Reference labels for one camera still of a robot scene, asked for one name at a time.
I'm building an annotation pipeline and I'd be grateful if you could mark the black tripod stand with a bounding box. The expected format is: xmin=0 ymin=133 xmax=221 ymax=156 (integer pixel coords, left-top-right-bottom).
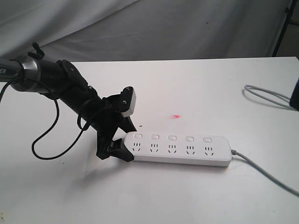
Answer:
xmin=271 ymin=0 xmax=297 ymax=57

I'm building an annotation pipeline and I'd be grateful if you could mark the grey backdrop cloth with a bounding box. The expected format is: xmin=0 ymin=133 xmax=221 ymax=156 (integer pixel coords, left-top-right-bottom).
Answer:
xmin=0 ymin=0 xmax=290 ymax=62

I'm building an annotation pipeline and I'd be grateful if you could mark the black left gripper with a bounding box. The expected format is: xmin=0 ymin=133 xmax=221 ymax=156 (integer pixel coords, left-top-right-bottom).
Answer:
xmin=94 ymin=94 xmax=137 ymax=162

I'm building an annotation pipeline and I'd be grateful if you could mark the grey power cable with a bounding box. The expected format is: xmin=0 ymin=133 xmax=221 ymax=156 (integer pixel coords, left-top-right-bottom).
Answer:
xmin=230 ymin=84 xmax=299 ymax=196

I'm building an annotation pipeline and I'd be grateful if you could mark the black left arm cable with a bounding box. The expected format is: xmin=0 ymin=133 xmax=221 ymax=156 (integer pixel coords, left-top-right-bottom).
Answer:
xmin=0 ymin=78 xmax=113 ymax=161

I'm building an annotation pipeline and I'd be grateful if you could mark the white five-outlet power strip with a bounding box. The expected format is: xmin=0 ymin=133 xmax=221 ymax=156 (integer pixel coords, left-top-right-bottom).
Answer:
xmin=124 ymin=132 xmax=232 ymax=167

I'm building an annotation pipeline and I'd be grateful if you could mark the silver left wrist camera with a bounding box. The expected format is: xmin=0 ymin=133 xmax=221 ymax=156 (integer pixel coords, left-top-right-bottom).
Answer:
xmin=117 ymin=86 xmax=136 ymax=118

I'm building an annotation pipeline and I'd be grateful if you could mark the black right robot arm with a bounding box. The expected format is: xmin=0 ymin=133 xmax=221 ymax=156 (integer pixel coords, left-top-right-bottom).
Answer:
xmin=289 ymin=80 xmax=299 ymax=111

